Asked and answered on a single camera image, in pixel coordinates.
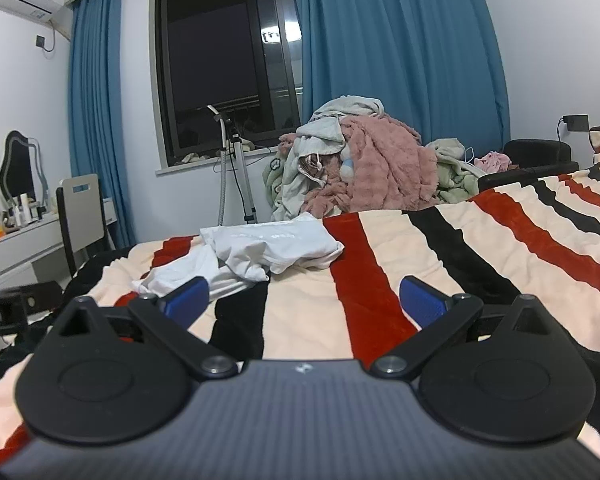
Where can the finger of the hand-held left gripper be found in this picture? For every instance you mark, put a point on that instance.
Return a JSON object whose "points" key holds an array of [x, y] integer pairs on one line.
{"points": [[42, 299]]}

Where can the wavy black-framed mirror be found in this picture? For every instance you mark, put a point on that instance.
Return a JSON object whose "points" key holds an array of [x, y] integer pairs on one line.
{"points": [[17, 170]]}

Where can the silver tripod stand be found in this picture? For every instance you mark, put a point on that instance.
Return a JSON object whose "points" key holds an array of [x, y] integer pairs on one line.
{"points": [[237, 170]]}

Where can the pink cloth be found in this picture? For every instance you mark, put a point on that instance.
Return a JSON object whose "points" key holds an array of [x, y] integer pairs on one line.
{"points": [[492, 161]]}

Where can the pile of clothes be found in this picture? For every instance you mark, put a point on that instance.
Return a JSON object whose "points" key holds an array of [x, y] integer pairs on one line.
{"points": [[325, 130]]}

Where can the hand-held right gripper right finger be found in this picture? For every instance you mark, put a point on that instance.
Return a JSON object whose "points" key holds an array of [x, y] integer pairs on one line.
{"points": [[422, 305]]}

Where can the black wall charger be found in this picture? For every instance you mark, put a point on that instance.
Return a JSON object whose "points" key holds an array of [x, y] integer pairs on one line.
{"points": [[575, 122]]}

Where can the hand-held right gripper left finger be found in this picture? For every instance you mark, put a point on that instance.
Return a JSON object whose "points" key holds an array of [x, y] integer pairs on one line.
{"points": [[185, 302]]}

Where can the row of cosmetic bottles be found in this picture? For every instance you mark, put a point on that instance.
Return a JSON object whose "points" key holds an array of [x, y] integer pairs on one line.
{"points": [[25, 210]]}

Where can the white t-shirt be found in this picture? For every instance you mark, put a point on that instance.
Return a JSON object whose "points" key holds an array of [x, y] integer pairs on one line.
{"points": [[275, 247]]}

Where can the black armchair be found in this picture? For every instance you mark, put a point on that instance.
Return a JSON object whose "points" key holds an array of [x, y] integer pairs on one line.
{"points": [[535, 157]]}

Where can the pink fleece blanket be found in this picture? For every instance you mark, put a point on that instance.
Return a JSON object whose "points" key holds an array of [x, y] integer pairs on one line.
{"points": [[390, 170]]}

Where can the blue curtain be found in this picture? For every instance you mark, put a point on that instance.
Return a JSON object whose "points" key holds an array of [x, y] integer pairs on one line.
{"points": [[92, 125], [395, 45]]}

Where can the green printed cloth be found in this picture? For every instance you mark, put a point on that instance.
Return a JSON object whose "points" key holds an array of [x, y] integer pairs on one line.
{"points": [[275, 172]]}

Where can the black wall socket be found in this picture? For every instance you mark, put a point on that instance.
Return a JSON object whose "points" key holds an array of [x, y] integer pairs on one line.
{"points": [[40, 41]]}

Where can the green fleece garment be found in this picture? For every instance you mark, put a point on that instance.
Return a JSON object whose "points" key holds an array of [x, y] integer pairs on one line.
{"points": [[455, 175]]}

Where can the blue white plush toy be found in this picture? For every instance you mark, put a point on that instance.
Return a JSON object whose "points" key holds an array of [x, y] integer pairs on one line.
{"points": [[347, 170]]}

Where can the black and white chair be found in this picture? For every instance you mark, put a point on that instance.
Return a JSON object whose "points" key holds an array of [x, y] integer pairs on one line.
{"points": [[80, 210]]}

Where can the white dressing table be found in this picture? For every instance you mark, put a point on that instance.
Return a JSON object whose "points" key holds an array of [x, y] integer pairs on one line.
{"points": [[25, 247]]}

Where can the striped fleece blanket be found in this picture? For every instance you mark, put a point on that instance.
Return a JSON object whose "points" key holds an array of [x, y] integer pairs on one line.
{"points": [[305, 310]]}

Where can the dark window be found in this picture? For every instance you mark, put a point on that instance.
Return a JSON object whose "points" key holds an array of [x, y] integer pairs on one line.
{"points": [[225, 60]]}

